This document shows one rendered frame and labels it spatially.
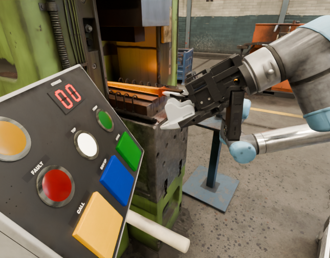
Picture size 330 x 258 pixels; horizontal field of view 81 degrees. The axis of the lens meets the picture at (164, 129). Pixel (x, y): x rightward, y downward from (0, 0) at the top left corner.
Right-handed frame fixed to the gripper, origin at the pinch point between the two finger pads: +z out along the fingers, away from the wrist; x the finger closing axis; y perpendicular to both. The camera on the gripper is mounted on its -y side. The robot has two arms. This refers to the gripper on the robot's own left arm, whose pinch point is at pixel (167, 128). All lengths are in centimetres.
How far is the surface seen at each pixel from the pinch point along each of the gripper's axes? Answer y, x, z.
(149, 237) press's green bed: -71, -39, 59
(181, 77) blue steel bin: -39, -419, 42
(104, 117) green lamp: 9.5, 2.3, 10.6
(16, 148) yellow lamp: 13.5, 23.1, 10.2
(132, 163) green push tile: -2.6, 4.2, 10.4
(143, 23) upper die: 26.9, -32.1, -1.9
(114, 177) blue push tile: -0.3, 12.3, 10.3
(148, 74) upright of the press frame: 11, -74, 17
